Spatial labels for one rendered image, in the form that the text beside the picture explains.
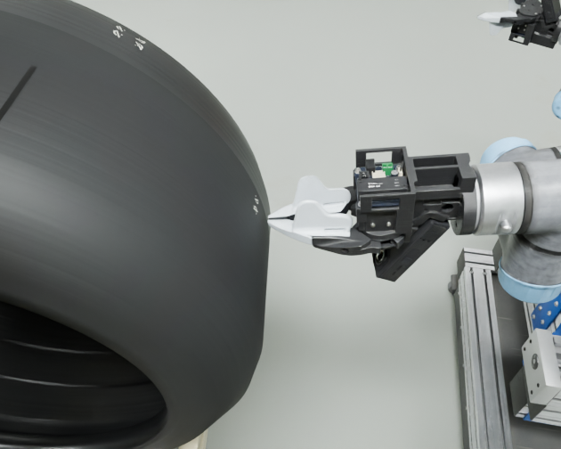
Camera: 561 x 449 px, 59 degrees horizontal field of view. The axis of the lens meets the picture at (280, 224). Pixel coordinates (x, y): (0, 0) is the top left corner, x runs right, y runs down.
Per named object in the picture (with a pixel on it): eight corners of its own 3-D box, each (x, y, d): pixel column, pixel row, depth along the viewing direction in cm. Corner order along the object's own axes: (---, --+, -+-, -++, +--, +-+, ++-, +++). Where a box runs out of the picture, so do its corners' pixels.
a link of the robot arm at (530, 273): (545, 238, 66) (570, 178, 58) (571, 310, 59) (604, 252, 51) (483, 240, 68) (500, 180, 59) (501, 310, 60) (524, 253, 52)
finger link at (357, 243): (311, 214, 54) (391, 209, 53) (312, 224, 56) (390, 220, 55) (311, 247, 51) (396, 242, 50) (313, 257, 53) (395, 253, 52)
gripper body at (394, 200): (348, 148, 52) (467, 139, 51) (349, 204, 58) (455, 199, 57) (353, 200, 47) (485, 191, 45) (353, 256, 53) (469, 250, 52)
